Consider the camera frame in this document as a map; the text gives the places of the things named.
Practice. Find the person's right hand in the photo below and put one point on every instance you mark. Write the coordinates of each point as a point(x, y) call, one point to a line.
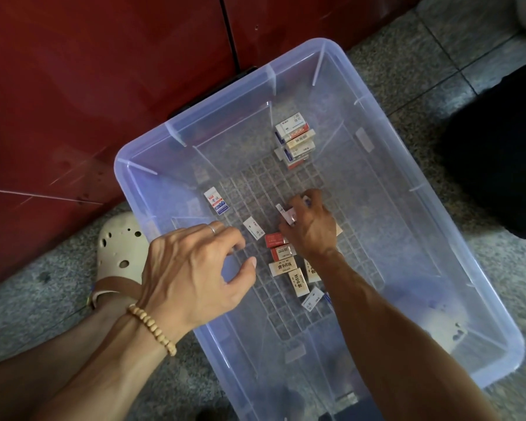
point(308, 228)

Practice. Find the person's cream clog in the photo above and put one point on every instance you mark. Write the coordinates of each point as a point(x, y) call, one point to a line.
point(443, 324)
point(121, 250)

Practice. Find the person's left hand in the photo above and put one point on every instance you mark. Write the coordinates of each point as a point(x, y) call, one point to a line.
point(193, 280)

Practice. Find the person's left forearm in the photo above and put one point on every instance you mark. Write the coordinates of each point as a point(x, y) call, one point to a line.
point(110, 372)

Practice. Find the person's left cream clog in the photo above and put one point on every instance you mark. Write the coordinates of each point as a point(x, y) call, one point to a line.
point(121, 250)

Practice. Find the clear plastic storage bin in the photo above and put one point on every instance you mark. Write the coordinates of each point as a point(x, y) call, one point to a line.
point(438, 241)

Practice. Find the person's left leg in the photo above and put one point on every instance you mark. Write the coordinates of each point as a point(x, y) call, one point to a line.
point(44, 364)

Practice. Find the red display counter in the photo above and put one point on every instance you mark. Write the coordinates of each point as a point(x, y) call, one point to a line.
point(88, 92)

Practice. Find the person's right forearm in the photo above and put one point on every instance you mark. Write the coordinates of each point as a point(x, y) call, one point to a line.
point(394, 346)

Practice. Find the person's right cream clog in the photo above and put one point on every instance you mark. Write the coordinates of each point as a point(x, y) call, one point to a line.
point(443, 324)

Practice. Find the blue white eraser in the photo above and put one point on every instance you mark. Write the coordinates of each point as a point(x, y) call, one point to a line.
point(216, 200)

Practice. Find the black stool red cushion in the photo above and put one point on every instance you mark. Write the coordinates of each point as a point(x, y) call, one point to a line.
point(500, 144)

